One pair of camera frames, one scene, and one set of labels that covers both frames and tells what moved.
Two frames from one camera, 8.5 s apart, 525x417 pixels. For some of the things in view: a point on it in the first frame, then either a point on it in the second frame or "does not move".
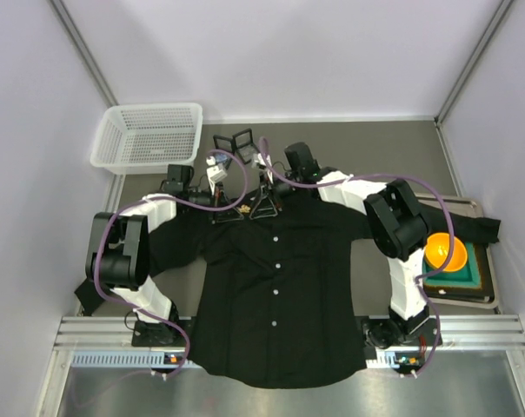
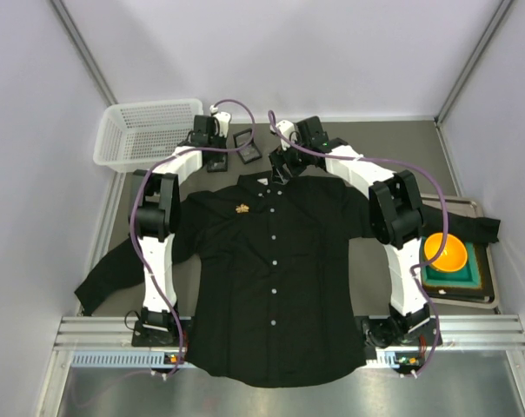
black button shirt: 275,289 does not move
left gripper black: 222,196 to 216,161
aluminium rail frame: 500,333 does not move
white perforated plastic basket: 146,138 does not move
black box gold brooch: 244,146 does not move
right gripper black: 266,187 to 282,164
